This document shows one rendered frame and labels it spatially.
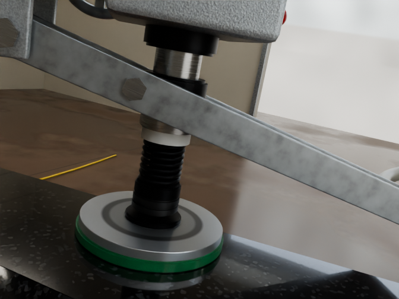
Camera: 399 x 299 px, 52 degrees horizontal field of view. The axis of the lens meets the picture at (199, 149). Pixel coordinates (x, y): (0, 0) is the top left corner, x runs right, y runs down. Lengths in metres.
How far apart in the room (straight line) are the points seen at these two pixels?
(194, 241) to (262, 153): 0.15
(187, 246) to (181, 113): 0.18
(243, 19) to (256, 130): 0.15
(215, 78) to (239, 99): 0.46
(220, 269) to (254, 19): 0.32
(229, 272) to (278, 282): 0.07
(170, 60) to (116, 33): 6.04
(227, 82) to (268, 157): 5.14
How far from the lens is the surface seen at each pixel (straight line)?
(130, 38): 6.43
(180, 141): 0.56
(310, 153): 0.59
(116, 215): 0.62
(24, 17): 0.50
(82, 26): 6.99
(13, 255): 0.56
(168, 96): 0.52
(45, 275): 0.53
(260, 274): 0.59
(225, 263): 0.60
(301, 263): 0.66
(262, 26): 0.49
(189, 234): 0.60
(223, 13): 0.47
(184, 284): 0.53
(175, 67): 0.55
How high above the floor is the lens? 1.08
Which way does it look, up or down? 13 degrees down
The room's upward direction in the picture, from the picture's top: 10 degrees clockwise
